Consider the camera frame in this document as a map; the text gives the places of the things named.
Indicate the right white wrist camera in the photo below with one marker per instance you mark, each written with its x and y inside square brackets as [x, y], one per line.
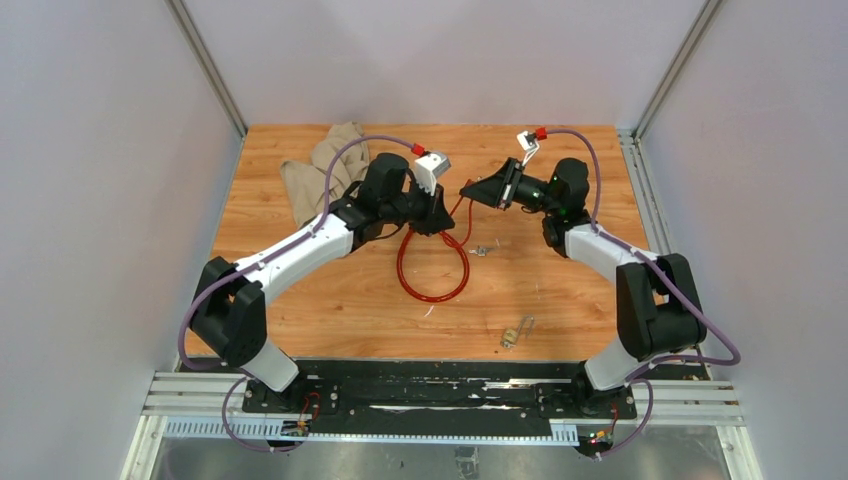
[530, 142]

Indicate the brass padlock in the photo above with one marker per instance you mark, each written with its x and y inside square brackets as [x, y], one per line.
[511, 336]

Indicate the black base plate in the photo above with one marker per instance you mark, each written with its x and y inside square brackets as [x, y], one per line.
[418, 398]

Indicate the beige cloth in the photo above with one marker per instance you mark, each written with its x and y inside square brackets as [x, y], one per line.
[305, 181]

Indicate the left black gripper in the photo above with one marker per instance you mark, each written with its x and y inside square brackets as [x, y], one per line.
[437, 217]

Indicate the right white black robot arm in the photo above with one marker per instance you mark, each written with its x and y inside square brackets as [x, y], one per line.
[650, 321]

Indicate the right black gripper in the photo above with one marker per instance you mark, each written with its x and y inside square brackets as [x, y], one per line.
[494, 191]

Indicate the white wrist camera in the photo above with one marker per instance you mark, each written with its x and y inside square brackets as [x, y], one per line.
[530, 142]
[428, 168]

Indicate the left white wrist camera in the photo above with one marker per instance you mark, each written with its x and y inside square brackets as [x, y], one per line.
[428, 168]

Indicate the red cable lock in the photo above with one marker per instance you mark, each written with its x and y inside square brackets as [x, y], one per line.
[434, 281]

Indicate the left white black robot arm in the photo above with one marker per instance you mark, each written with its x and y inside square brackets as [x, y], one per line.
[230, 308]

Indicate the silver key with ring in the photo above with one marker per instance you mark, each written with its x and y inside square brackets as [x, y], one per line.
[482, 251]

